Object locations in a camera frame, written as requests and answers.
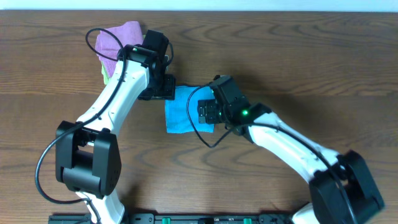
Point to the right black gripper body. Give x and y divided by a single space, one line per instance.
205 111

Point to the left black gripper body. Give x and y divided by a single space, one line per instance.
162 90

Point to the blue microfiber cloth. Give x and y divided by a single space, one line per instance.
176 118

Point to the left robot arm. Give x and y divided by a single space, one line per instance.
87 157

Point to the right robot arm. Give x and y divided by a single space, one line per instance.
341 186

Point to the folded green cloth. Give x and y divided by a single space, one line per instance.
104 73

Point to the folded purple cloth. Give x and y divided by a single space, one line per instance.
129 34

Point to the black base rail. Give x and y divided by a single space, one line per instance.
151 218

